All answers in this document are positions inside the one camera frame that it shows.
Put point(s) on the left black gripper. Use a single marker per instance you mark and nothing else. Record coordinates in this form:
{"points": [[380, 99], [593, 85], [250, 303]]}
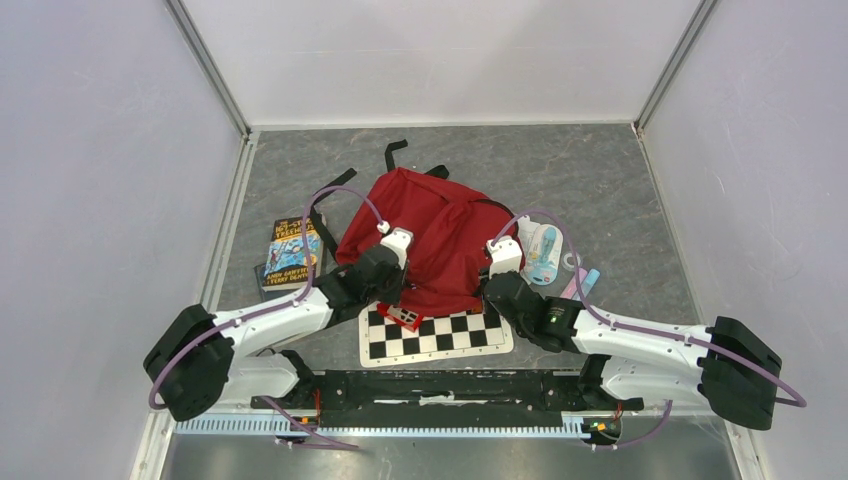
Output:
{"points": [[394, 295]]}

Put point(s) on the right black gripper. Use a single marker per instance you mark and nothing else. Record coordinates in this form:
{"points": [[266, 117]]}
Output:
{"points": [[514, 274]]}

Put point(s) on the red backpack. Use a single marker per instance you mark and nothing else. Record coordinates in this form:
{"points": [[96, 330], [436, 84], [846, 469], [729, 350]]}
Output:
{"points": [[451, 224]]}

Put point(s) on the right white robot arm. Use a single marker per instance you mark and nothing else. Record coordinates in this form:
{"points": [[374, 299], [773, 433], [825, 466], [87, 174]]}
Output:
{"points": [[720, 366]]}

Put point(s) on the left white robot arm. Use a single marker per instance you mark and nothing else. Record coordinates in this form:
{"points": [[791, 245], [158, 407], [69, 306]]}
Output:
{"points": [[205, 358]]}

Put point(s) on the correction tape blister pack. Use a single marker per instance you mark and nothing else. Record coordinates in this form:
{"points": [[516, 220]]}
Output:
{"points": [[542, 248]]}

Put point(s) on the pink highlighter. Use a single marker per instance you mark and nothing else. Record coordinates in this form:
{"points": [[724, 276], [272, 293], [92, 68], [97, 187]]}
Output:
{"points": [[570, 291]]}

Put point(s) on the red toy block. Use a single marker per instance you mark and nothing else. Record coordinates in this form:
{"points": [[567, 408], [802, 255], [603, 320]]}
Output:
{"points": [[404, 318]]}

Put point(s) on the clear tape roll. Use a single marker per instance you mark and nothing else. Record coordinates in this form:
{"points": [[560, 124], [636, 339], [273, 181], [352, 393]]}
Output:
{"points": [[571, 262]]}

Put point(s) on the black white chessboard mat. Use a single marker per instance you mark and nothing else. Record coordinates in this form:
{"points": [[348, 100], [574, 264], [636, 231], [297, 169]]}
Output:
{"points": [[383, 342]]}

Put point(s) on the blue highlighter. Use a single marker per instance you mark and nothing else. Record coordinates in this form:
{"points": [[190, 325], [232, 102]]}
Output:
{"points": [[590, 280]]}

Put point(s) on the treehouse paperback book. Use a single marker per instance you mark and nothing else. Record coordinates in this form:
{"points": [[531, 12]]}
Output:
{"points": [[286, 264]]}

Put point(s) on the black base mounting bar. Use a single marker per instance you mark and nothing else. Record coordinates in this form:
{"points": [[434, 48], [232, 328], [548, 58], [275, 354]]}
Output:
{"points": [[445, 398]]}

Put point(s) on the dark blue 1984 book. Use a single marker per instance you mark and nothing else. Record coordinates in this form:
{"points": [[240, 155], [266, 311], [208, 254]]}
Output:
{"points": [[267, 295]]}

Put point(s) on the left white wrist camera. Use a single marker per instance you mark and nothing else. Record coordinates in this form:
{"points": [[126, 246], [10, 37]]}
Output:
{"points": [[396, 239]]}

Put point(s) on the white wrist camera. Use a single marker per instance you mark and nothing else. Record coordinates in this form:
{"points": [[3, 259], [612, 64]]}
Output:
{"points": [[506, 255], [396, 239]]}

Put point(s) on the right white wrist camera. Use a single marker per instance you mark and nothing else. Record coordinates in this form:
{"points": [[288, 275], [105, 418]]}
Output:
{"points": [[506, 255]]}

